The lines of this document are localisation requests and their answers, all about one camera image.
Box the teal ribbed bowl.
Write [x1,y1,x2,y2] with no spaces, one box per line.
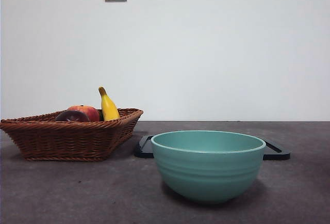
[151,130,267,205]

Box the dark red plum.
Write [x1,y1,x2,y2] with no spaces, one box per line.
[55,109,91,122]

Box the yellow banana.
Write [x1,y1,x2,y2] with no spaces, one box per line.
[98,86,121,121]

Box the dark rectangular tray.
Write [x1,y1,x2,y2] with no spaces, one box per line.
[134,135,291,161]

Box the brown wicker basket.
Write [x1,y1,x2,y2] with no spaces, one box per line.
[0,108,144,162]

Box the red orange peach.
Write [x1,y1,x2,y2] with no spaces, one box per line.
[67,104,101,122]

